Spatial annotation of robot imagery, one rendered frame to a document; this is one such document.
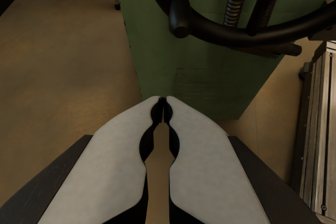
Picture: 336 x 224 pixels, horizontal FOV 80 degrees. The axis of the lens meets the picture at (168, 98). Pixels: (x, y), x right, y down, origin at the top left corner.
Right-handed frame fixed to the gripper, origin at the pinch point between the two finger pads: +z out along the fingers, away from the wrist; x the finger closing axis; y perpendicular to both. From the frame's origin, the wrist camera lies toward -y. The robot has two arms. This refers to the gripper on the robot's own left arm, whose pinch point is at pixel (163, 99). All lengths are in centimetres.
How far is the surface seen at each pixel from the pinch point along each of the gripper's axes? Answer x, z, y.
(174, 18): 0.8, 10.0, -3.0
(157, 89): -4, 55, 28
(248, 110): 39, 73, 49
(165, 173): -1, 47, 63
